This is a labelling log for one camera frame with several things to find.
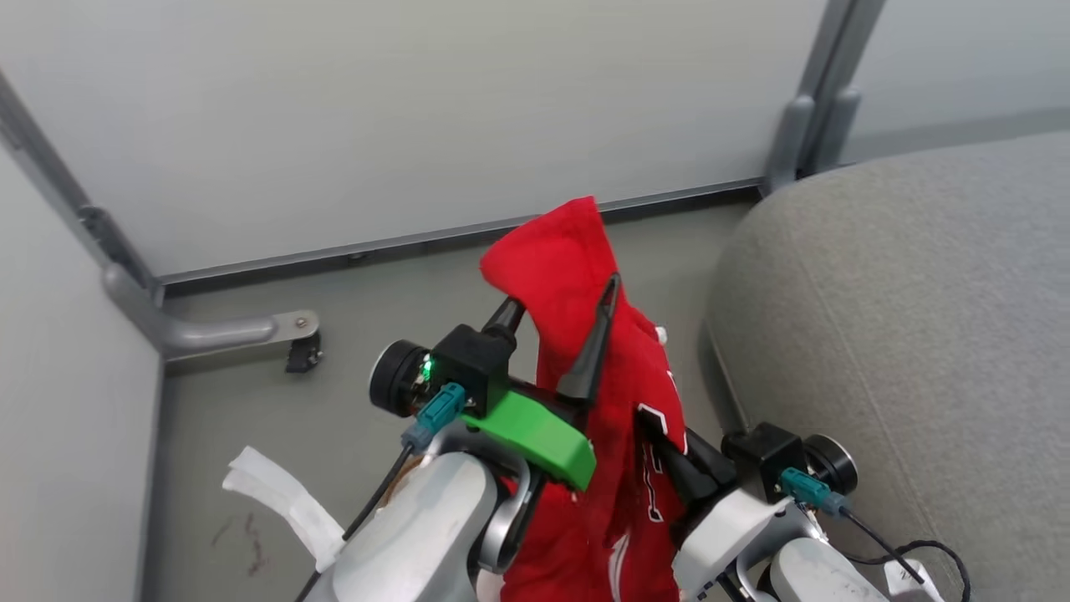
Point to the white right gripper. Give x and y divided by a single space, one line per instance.
736 527

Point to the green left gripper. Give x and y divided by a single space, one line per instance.
535 435

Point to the red sports jersey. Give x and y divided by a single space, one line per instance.
568 259

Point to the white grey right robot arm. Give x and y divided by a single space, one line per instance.
823 577

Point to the white laundry basket brown rim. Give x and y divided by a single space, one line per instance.
284 497

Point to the black caster wheel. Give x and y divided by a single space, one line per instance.
303 355

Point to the grey fabric sofa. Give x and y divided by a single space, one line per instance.
903 318

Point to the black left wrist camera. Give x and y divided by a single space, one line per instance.
468 359

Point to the grey partition bottom rail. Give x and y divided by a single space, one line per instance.
418 238

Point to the grey partition foot bracket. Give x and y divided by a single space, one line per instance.
201 333

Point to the grey double partition post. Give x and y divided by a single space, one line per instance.
823 92

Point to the grey slanted partition post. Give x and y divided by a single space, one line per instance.
67 184

